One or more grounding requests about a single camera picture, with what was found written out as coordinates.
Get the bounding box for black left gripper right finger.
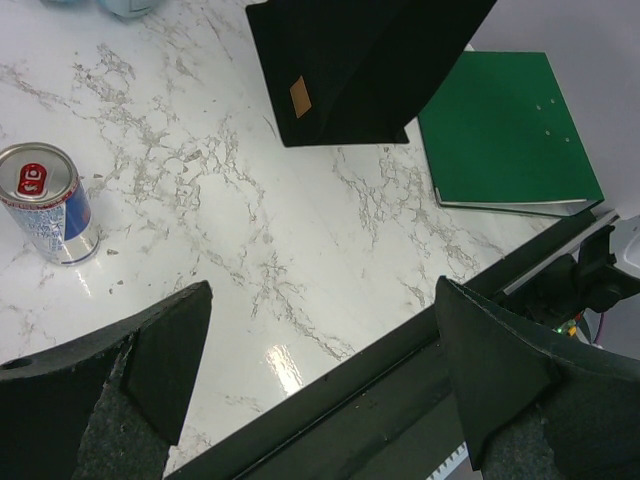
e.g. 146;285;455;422
435;277;639;479

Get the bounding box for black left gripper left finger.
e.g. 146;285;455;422
1;281;213;479

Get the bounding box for blue silver energy drink can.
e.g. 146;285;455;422
1;142;99;265

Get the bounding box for black canvas bag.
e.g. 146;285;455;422
246;0;495;147

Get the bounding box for green binder folder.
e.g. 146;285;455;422
418;51;604;217

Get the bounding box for light blue headphones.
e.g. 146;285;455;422
41;0;162;19

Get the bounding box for white cable duct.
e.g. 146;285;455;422
427;442;468;480

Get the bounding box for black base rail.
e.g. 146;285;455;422
164;209;621;480

